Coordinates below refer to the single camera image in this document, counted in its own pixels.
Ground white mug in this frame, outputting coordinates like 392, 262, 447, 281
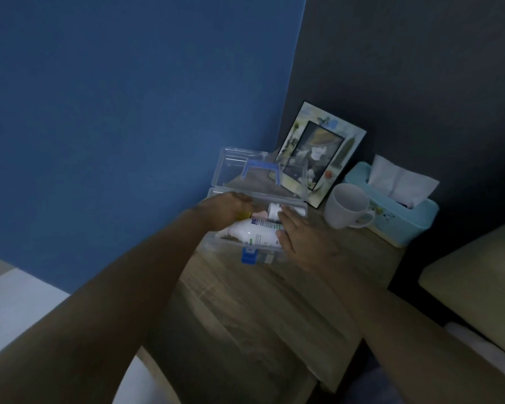
323, 183, 377, 230

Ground light blue tissue box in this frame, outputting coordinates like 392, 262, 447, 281
343, 161, 440, 249

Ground person's left hand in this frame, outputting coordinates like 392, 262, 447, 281
199, 191, 254, 232

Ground white plastic bottle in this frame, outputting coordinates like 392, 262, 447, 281
216, 218, 284, 249

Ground floral picture frame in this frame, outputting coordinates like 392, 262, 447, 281
269, 101, 367, 210

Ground person's right hand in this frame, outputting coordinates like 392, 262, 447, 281
276, 206, 341, 275

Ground person's left forearm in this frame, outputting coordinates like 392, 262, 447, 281
0, 206, 214, 404

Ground beige mattress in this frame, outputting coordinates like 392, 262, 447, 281
418, 214, 505, 363

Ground small white roll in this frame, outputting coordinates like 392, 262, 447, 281
268, 202, 288, 224

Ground clear plastic box blue handle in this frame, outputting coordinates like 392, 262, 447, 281
199, 147, 310, 266

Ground white tissue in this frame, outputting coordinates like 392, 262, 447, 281
368, 155, 440, 209

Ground person's right forearm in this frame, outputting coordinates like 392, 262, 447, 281
320, 253, 505, 404

